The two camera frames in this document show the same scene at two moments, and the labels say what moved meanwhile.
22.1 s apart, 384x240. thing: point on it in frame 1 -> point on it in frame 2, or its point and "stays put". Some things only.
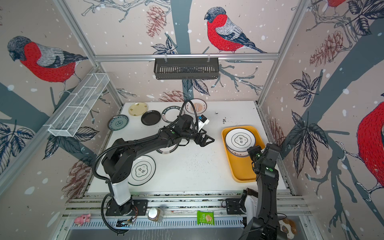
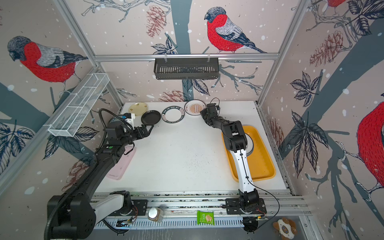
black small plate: [150, 117] stays put
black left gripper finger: [204, 143] -> [145, 129]
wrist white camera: [202, 121] -> [130, 117]
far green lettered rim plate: [170, 114] stays put
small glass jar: [155, 214] stays put
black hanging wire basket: [186, 68] stays put
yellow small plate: [138, 109] stays put
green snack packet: [205, 217] stays put
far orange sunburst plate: [200, 106] stays put
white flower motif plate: [143, 170] -> [250, 147]
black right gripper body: [257, 155] -> [206, 114]
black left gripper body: [191, 134] -> [131, 136]
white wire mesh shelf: [77, 106] stays put
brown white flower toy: [288, 226] stays put
